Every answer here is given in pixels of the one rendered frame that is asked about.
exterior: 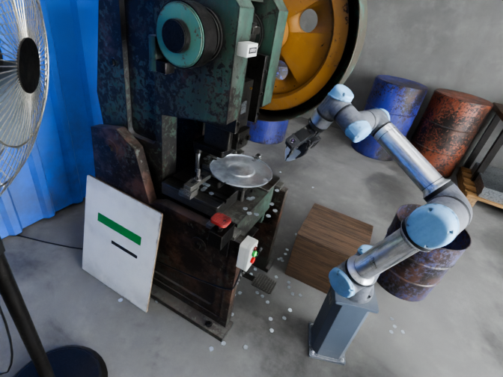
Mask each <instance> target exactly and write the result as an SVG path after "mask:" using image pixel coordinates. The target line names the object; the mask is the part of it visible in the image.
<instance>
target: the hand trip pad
mask: <svg viewBox="0 0 503 377"><path fill-rule="evenodd" d="M210 222H211V223H212V224H215V225H217V226H218V228H219V229H222V228H226V227H227V226H228V225H229V224H230V223H231V218H230V217H228V216H226V215H224V214H222V213H220V212H217V213H216V214H214V215H213V216H212V217H211V218H210Z"/></svg>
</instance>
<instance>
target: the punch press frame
mask: <svg viewBox="0 0 503 377"><path fill-rule="evenodd" d="M168 1H170V0H99V5H98V48H97V96H98V100H99V104H100V110H101V115H102V119H103V124H106V125H114V126H125V127H126V128H127V129H128V130H129V131H130V132H131V133H132V135H133V136H134V137H135V138H136V139H137V140H138V142H139V143H140V144H141V145H142V146H143V148H144V153H145V156H146V160H147V164H148V167H149V171H150V175H151V179H152V182H153V187H154V190H155V193H156V198H157V199H169V200H171V201H173V202H175V203H177V204H180V205H181V206H184V207H186V208H187V209H190V210H192V211H193V212H196V213H198V214H199V215H202V216H204V217H205V218H208V219H210V218H211V216H209V215H206V214H204V213H202V212H200V211H198V210H196V209H194V208H192V207H190V206H188V205H186V204H184V203H181V202H180V201H178V200H175V199H174V198H172V197H169V196H168V195H166V194H163V193H162V182H163V181H164V180H166V179H168V178H169V177H170V178H172V176H173V175H175V174H176V173H178V172H180V171H181V170H183V169H185V168H187V167H189V166H190V165H192V164H194V163H195V148H194V147H193V141H194V140H195V139H196V138H199V137H201V136H202V135H204V129H205V123H203V122H201V121H205V122H211V123H220V124H224V125H227V124H229V123H231V122H233V121H235V120H237V119H239V118H240V109H241V103H242V98H243V87H244V81H245V76H246V65H247V60H248V58H244V57H241V56H238V55H237V44H238V42H243V41H250V38H251V32H252V23H253V17H254V12H255V15H256V18H257V26H259V27H260V33H259V34H256V38H255V41H254V42H255V43H258V46H257V53H260V54H263V55H268V56H269V57H268V61H267V66H266V70H267V73H266V74H265V79H264V83H263V95H262V96H261V101H260V107H264V106H265V105H268V104H270V103H271V100H272V93H273V88H274V84H275V77H276V73H277V69H278V62H279V58H280V54H281V46H282V42H283V38H284V31H285V26H286V22H287V15H288V9H287V7H286V6H285V4H284V2H283V0H190V1H196V2H198V3H200V4H202V5H203V6H204V7H205V8H206V9H207V10H208V11H209V12H210V15H211V16H212V18H213V21H214V23H215V25H216V32H217V44H216V50H215V52H214V55H213V57H212V58H211V59H210V61H209V62H208V63H206V64H205V65H204V66H201V67H195V68H191V69H185V70H183V69H179V68H177V69H174V73H170V74H166V75H165V74H162V73H158V72H154V71H151V70H150V65H149V39H148V35H149V34H156V19H157V17H158V14H159V11H160V9H161V8H162V6H163V5H164V4H165V3H167V2H168ZM199 120H200V121H199ZM274 187H275V186H274ZM274 187H273V188H272V189H271V190H270V191H269V192H264V191H261V190H260V189H257V188H252V189H253V192H252V193H251V194H250V195H249V197H255V199H254V200H246V199H245V200H244V201H239V200H236V201H235V202H234V203H233V204H232V205H231V206H230V207H228V208H227V209H226V210H225V211H224V212H223V213H222V214H224V215H226V216H228V217H230V218H231V223H233V224H235V225H234V226H235V227H237V228H239V229H241V230H242V231H241V235H243V236H245V235H246V234H247V232H249V231H250V229H252V227H253V226H254V225H255V224H256V223H257V222H259V223H261V222H262V220H263V218H264V215H265V212H266V211H267V210H268V208H269V206H270V203H271V200H272V194H273V190H274ZM243 207H247V208H248V209H247V210H244V209H243ZM247 212H251V215H248V214H247ZM255 213H258V214H259V215H258V216H256V215H254V214H255Z"/></svg>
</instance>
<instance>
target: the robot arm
mask: <svg viewBox="0 0 503 377"><path fill-rule="evenodd" d="M352 99H353V92H352V91H351V90H350V89H349V88H348V87H346V86H345V85H340V84H338V85H336V86H334V87H333V89H331V91H330V92H328V93H327V96H326V97H325V98H324V100H323V101H322V102H321V103H320V104H319V106H318V107H317V108H315V111H314V113H313V114H312V115H311V117H310V118H309V119H308V125H306V126H304V127H303V128H301V129H300V130H298V131H296V132H295V133H293V134H292V135H291V136H290V137H288V138H286V141H285V144H286V150H285V160H286V161H287V162H289V161H292V160H294V159H298V158H299V157H302V156H304V155H305V154H306V153H307V151H308V148H309V147H310V146H311V145H312V144H313V145H312V147H311V148H313V147H315V145H316V144H317V143H318V142H319V141H320V140H321V137H320V136H319V134H320V133H321V132H324V130H325V129H327V128H328V127H329V126H330V125H331V123H332V122H333V121H335V122H336V123H337V124H338V125H339V126H340V128H341V129H342V130H343V131H344V133H345V135H346V136H347V137H348V138H349V139H350V140H351V141H352V142H354V143H357V142H360V141H361V140H363V139H364V138H366V137H367V136H368V135H369V134H371V135H372V136H373V137H374V138H375V139H376V141H377V142H378V143H379V144H380V145H381V146H382V148H383V149H384V150H385V151H386V152H387V153H388V154H389V155H390V157H392V158H393V160H394V161H395V162H396V163H397V164H398V165H399V167H400V168H401V169H402V170H403V171H404V172H405V174H406V175H407V176H408V177H409V178H410V179H411V181H413V182H414V184H416V185H417V187H418V188H419V189H420V190H421V191H422V192H423V198H424V200H425V201H426V202H427V203H426V204H425V205H423V206H420V207H419V208H417V209H415V210H414V211H413V212H412V213H411V215H409V216H407V217H406V218H405V219H404V220H402V222H401V228H399V229H398V230H396V231H395V232H393V233H392V234H391V235H389V236H387V237H386V238H385V239H384V240H382V241H381V242H379V243H377V244H376V245H375V246H371V245H361V246H360V247H359V248H358V251H357V252H356V254H355V255H353V256H351V257H350V258H348V259H347V260H345V261H343V262H342V263H341V264H340V265H338V266H336V267H334V268H333V269H332V270H331V271H330V272H329V282H330V284H331V286H332V288H333V290H334V291H336V293H337V294H339V295H341V296H342V297H345V298H347V299H349V300H351V301H353V302H355V303H358V304H365V303H368V302H369V301H370V300H371V298H372V297H373V294H374V284H375V282H376V281H377V278H378V277H379V275H380V273H382V272H384V271H385V270H387V269H389V268H391V267H392V266H394V265H396V264H398V263H399V262H401V261H403V260H405V259H406V258H408V257H410V256H412V255H413V254H415V253H417V252H419V251H423V252H429V251H432V250H433V249H435V248H441V247H443V246H446V245H447V244H449V243H450V242H452V241H453V240H454V239H455V237H456V236H457V235H458V234H459V233H460V232H461V231H462V230H464V229H465V228H466V227H468V225H469V224H470V222H471V220H472V215H473V212H472V207H471V204H470V202H469V201H468V199H467V198H466V196H465V195H464V194H463V193H462V192H461V190H459V189H458V187H457V186H456V185H455V184H454V183H453V182H452V181H451V180H447V179H445V178H444V177H443V176H442V175H441V174H440V173H439V172H438V171H437V170H436V169H435V168H434V167H433V166H432V165H431V164H430V163H429V162H428V161H427V160H426V159H425V158H424V157H423V156H422V155H421V153H420V152H419V151H418V150H417V149H416V148H415V147H414V146H413V145H412V144H411V143H410V142H409V140H408V139H407V138H406V137H405V136H404V135H403V134H402V133H401V132H400V131H399V130H398V129H397V128H396V126H395V125H394V124H393V123H392V122H391V121H390V116H389V113H388V112H387V111H386V110H385V109H383V108H372V109H371V110H365V111H357V110H356V108H355V107H354V106H353V105H352V103H351V101H352ZM318 138H319V139H318ZM297 147H298V148H297ZM296 148H297V149H296ZM292 150H293V154H291V152H292ZM290 154H291V155H290ZM289 155H290V157H289Z"/></svg>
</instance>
